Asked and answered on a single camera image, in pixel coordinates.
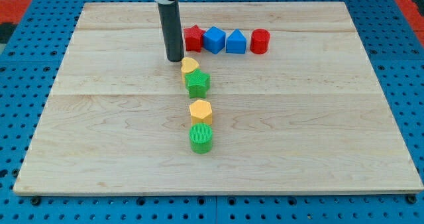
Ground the red cylinder block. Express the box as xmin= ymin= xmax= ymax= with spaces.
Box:
xmin=250 ymin=28 xmax=270 ymax=54

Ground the yellow heart block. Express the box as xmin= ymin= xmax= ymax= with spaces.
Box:
xmin=181 ymin=57 xmax=199 ymax=84

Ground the red star block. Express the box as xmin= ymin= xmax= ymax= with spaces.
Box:
xmin=184 ymin=25 xmax=205 ymax=52

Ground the yellow hexagon block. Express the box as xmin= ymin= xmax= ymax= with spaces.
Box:
xmin=189 ymin=99 xmax=213 ymax=125

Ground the green cylinder block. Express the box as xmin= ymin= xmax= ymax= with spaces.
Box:
xmin=189 ymin=123 xmax=213 ymax=154

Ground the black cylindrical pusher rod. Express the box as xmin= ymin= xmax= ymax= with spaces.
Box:
xmin=158 ymin=0 xmax=184 ymax=62

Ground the green star block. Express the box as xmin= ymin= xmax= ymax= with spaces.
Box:
xmin=185 ymin=69 xmax=210 ymax=98

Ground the blue cube block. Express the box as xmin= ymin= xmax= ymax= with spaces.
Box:
xmin=203 ymin=27 xmax=226 ymax=54

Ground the blue triangle block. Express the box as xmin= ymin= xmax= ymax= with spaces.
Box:
xmin=226 ymin=29 xmax=247 ymax=54

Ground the wooden board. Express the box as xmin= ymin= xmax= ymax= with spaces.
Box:
xmin=13 ymin=2 xmax=423 ymax=196

